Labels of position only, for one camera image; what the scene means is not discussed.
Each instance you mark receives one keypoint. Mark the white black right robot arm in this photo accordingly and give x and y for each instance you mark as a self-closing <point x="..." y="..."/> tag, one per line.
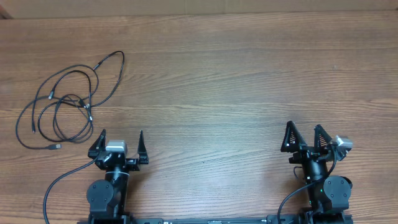
<point x="328" y="194"/>

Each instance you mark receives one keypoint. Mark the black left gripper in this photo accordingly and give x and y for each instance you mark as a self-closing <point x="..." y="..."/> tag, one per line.
<point x="98" y="144"/>

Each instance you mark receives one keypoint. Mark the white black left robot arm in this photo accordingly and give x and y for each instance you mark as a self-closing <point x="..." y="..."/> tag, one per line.
<point x="107" y="196"/>

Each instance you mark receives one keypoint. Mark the brown cardboard backdrop panel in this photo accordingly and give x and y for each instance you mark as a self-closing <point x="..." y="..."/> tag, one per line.
<point x="39" y="9"/>

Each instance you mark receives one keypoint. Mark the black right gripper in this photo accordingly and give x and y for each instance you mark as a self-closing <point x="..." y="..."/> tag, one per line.
<point x="306" y="151"/>

